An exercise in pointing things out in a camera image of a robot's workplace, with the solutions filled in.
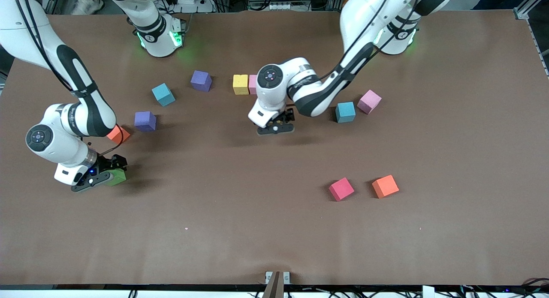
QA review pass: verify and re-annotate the brown paper table cover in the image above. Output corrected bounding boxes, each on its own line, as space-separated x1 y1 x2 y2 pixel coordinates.
0 10 549 286

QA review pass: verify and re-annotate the purple foam block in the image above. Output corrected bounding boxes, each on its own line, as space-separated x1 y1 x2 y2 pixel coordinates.
134 111 157 132
190 70 213 92

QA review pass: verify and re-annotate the cyan foam block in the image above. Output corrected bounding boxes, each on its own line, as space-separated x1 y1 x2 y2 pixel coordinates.
336 102 356 123
151 83 176 107

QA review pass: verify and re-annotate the red foam block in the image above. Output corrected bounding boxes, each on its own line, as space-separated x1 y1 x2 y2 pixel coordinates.
329 177 355 202

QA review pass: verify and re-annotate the metal table edge bracket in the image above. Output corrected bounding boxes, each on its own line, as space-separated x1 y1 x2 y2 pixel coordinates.
262 271 291 298

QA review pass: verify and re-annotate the aluminium table edge rail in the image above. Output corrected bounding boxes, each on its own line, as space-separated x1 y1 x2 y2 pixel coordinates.
525 18 549 78

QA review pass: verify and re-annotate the yellow foam block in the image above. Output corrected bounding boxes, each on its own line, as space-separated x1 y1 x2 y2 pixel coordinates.
232 74 250 95

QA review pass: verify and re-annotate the orange foam block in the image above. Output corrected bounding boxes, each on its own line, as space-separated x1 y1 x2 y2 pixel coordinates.
371 175 400 199
107 126 131 144

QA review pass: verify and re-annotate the green foam block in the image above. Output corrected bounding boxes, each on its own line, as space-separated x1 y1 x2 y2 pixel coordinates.
104 169 127 187

